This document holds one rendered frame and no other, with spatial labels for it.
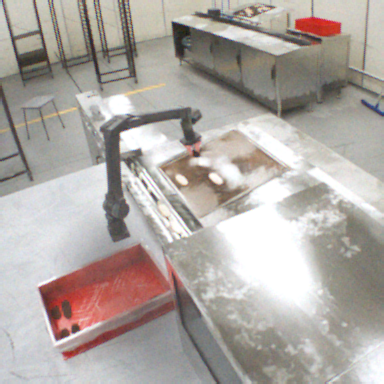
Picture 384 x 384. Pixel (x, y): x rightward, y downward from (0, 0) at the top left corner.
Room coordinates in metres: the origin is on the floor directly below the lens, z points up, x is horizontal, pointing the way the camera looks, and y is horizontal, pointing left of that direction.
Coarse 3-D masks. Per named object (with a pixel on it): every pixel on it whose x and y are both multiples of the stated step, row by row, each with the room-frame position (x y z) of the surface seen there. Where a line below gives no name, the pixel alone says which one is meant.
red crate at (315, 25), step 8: (296, 24) 4.94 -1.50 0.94; (304, 24) 4.81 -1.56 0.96; (312, 24) 4.69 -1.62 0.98; (320, 24) 5.01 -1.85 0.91; (328, 24) 4.57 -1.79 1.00; (336, 24) 4.63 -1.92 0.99; (312, 32) 4.68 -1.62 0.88; (320, 32) 4.56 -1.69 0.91; (328, 32) 4.57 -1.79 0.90; (336, 32) 4.64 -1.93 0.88
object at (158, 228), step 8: (88, 120) 2.63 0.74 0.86; (96, 136) 2.38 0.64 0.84; (128, 176) 1.78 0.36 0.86; (128, 184) 1.70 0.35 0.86; (136, 184) 1.69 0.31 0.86; (136, 192) 1.62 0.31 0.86; (136, 200) 1.55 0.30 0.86; (144, 200) 1.54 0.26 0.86; (144, 208) 1.47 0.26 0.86; (152, 208) 1.47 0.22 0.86; (144, 216) 1.45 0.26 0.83; (152, 216) 1.41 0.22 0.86; (152, 224) 1.35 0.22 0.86; (160, 224) 1.34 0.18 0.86; (160, 232) 1.29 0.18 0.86; (168, 232) 1.28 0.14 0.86; (160, 240) 1.25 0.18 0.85; (168, 240) 1.23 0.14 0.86
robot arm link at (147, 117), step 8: (144, 112) 1.57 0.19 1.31; (152, 112) 1.59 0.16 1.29; (160, 112) 1.62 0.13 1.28; (168, 112) 1.65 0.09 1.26; (176, 112) 1.68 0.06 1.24; (184, 112) 1.72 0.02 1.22; (192, 112) 1.76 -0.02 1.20; (128, 120) 1.45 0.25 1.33; (136, 120) 1.47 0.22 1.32; (144, 120) 1.54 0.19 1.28; (152, 120) 1.57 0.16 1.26; (160, 120) 1.61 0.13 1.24
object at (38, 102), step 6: (42, 96) 4.62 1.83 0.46; (48, 96) 4.59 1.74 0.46; (30, 102) 4.49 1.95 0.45; (36, 102) 4.45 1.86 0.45; (42, 102) 4.41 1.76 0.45; (48, 102) 4.43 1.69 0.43; (24, 108) 4.35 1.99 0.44; (30, 108) 4.31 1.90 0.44; (36, 108) 4.27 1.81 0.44; (24, 114) 4.39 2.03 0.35; (42, 120) 4.28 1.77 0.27; (60, 120) 4.55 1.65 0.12; (48, 138) 4.25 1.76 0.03
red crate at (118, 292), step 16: (128, 272) 1.10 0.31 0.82; (144, 272) 1.09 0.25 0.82; (80, 288) 1.03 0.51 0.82; (96, 288) 1.03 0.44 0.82; (112, 288) 1.02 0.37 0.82; (128, 288) 1.01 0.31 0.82; (144, 288) 1.01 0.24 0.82; (160, 288) 1.00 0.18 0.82; (48, 304) 0.96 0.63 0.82; (80, 304) 0.95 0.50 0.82; (96, 304) 0.94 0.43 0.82; (112, 304) 0.94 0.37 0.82; (128, 304) 0.93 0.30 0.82; (64, 320) 0.88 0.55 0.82; (80, 320) 0.87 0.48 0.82; (96, 320) 0.87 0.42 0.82; (144, 320) 0.84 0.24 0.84; (112, 336) 0.78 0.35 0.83; (64, 352) 0.71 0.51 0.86; (80, 352) 0.72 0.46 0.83
